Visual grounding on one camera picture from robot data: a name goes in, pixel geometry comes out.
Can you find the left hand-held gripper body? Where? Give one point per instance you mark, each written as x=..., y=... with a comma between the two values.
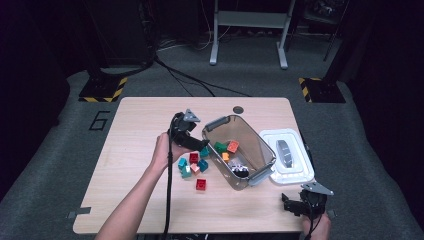
x=181, y=128

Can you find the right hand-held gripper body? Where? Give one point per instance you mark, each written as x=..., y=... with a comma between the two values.
x=315, y=201

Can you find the red building block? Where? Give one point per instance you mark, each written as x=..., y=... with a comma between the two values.
x=200, y=184
x=193, y=157

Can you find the teal building block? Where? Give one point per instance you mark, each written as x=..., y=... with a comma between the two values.
x=204, y=152
x=186, y=172
x=182, y=163

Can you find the green building block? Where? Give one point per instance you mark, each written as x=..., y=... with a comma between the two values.
x=220, y=147

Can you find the pink building block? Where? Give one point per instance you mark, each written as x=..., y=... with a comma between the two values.
x=195, y=169

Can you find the small orange building block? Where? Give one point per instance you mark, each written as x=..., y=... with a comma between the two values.
x=225, y=157

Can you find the large orange-red building block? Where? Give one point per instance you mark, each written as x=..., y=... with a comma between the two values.
x=233, y=146

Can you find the black and white toy piece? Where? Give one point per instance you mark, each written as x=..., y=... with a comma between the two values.
x=240, y=169

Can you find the clear brown storage box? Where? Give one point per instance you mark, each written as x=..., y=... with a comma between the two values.
x=256, y=140

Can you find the person's right hand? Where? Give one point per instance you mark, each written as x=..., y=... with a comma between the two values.
x=320, y=230

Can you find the person's left hand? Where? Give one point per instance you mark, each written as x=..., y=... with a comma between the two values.
x=163, y=151

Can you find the grey tape strip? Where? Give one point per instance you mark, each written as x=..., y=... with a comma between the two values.
x=81, y=210
x=332, y=213

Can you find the white box lid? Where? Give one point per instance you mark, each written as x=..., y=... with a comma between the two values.
x=300, y=173

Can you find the dark round table grommet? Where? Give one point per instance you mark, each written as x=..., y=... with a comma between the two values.
x=238, y=109

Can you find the black stand base striped edge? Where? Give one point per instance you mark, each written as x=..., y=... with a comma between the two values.
x=325, y=91
x=100, y=89

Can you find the black equipment cabinet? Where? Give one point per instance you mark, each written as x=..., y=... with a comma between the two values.
x=123, y=33

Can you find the white metal desk frame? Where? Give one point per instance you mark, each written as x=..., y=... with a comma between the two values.
x=250, y=19

